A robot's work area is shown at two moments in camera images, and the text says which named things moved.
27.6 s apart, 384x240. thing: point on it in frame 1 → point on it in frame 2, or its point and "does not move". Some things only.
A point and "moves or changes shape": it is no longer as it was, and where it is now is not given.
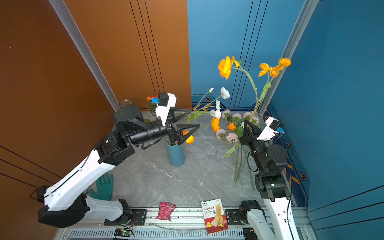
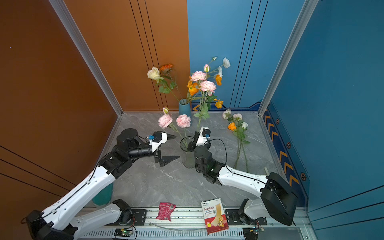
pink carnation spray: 235,151 moves or changes shape
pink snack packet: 165,211 does not move
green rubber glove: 104,188 does not move
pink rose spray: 236,117 → 207,89
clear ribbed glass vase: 126,102 → 188,157
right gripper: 247,139 → 191,148
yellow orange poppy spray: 215,123 → 193,89
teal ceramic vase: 175,153 → 185,107
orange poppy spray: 226,66 → 218,104
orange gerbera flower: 152,105 → 166,69
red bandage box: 215,217 does not move
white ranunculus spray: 212,108 → 226,63
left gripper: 174,134 → 164,160
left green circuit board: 122,232 does not move
